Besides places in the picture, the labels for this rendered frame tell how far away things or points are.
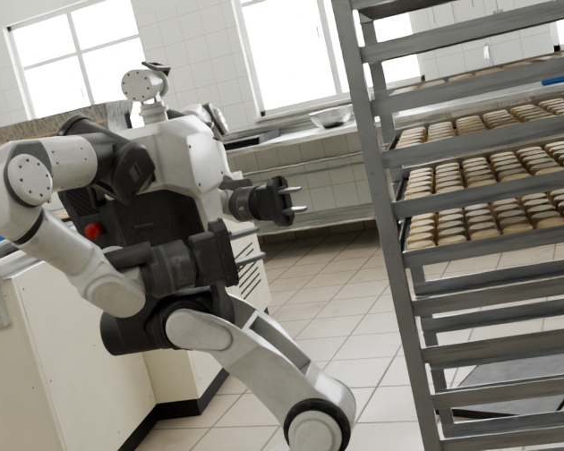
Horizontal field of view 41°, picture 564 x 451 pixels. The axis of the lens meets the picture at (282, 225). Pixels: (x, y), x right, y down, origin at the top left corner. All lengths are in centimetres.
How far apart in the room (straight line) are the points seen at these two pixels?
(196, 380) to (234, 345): 155
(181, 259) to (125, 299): 11
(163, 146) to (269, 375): 53
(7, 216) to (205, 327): 57
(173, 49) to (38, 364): 435
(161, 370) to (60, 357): 64
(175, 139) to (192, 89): 496
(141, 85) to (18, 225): 50
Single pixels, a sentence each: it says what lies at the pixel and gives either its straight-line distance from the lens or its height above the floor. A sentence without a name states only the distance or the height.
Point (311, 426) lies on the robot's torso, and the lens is 159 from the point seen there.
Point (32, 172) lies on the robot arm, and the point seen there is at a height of 117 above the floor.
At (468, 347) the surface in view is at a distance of 138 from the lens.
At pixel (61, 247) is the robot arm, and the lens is 120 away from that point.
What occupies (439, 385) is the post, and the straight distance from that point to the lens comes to 187.
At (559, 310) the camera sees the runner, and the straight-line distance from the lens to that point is 182.
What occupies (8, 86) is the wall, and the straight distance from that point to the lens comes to 755.
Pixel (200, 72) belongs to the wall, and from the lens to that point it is 639.
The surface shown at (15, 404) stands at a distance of 261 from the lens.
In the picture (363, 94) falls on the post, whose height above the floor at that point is 117.
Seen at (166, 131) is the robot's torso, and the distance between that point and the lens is 148.
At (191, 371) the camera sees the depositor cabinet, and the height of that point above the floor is 20.
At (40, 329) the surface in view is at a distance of 254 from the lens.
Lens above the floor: 120
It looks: 10 degrees down
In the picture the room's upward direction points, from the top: 13 degrees counter-clockwise
